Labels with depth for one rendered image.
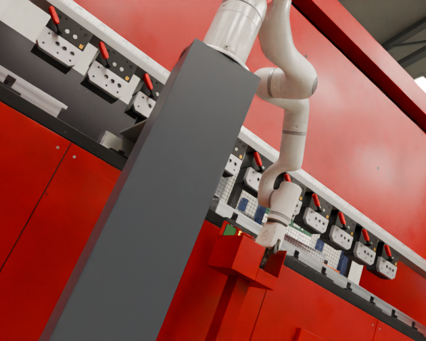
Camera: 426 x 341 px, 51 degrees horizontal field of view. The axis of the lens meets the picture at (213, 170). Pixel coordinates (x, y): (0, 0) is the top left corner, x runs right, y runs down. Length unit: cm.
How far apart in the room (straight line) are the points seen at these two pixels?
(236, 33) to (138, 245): 56
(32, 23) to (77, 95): 448
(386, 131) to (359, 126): 24
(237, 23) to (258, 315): 120
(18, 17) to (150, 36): 494
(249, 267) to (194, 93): 75
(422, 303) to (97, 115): 228
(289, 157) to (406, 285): 187
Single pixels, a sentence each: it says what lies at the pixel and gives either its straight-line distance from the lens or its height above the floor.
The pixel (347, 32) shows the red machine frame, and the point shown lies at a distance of 267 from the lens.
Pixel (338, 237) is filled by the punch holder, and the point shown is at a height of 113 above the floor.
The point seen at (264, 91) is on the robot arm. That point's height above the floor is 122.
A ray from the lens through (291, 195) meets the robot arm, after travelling 168.
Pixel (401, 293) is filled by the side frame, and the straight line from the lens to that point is 332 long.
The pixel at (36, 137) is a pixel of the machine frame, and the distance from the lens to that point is 151.
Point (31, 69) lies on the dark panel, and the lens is 226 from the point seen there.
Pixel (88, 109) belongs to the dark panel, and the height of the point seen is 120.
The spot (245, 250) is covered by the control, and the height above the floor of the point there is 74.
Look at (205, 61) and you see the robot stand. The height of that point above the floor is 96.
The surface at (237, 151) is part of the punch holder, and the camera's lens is 198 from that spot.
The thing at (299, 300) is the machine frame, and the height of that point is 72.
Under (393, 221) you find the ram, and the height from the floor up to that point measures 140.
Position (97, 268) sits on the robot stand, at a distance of 87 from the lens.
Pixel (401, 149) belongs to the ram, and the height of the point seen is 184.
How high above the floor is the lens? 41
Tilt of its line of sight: 20 degrees up
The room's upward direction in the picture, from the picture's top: 22 degrees clockwise
